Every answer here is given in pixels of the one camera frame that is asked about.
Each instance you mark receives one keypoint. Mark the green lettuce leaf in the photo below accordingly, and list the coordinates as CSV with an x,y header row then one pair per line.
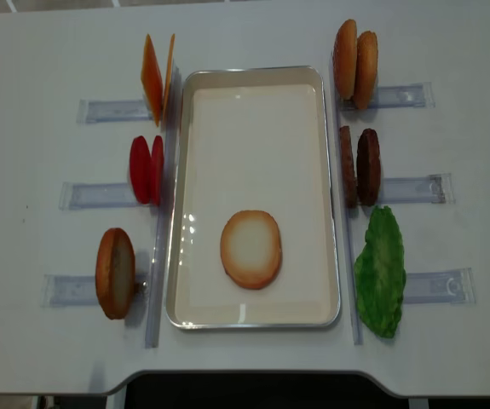
x,y
380,275

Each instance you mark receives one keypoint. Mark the bread slice on tray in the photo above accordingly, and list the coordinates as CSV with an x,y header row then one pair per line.
x,y
250,249

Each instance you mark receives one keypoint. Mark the right tomato slice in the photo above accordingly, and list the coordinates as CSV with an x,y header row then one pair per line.
x,y
156,170

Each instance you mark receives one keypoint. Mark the left brown meat patty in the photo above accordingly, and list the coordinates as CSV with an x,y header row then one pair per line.
x,y
348,169

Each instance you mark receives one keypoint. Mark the right dark meat patty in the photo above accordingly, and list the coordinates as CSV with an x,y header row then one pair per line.
x,y
368,168

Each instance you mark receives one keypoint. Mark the standing bread slice left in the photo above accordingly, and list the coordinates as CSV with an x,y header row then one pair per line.
x,y
115,273

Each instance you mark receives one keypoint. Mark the left orange cheese slice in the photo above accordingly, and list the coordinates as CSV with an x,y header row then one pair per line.
x,y
151,80

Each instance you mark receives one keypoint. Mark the orange cheese slice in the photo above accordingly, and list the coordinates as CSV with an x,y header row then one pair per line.
x,y
151,80
168,81

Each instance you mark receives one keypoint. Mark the right orange cheese slice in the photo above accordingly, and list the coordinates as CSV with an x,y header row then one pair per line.
x,y
168,81

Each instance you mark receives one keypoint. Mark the white rectangular metal tray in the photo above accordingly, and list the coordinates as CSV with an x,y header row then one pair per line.
x,y
252,139

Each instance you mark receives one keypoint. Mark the long clear strip left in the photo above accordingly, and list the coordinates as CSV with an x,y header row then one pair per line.
x,y
161,250

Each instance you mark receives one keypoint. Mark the long clear strip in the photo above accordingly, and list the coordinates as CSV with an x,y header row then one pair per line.
x,y
161,250
347,231

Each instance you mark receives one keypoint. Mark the long clear strip right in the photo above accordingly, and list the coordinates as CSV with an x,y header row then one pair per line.
x,y
347,231

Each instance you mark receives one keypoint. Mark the left burger bun top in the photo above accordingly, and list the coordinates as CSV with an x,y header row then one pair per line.
x,y
344,59

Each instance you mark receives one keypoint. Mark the clear holder rail tomato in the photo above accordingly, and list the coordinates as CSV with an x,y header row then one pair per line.
x,y
80,196

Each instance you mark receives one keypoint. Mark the clear holder rail cheese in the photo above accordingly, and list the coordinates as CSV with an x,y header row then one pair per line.
x,y
93,112

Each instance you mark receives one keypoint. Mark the clear holder rail patties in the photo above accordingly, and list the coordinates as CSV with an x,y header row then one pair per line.
x,y
432,189

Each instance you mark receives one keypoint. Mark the clear holder rail buns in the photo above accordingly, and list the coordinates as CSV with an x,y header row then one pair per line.
x,y
417,95

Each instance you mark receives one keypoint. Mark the clear holder rail bread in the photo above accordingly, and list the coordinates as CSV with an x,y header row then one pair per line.
x,y
60,291

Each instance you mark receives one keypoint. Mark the clear holder rail lettuce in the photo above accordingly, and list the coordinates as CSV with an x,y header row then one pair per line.
x,y
454,286

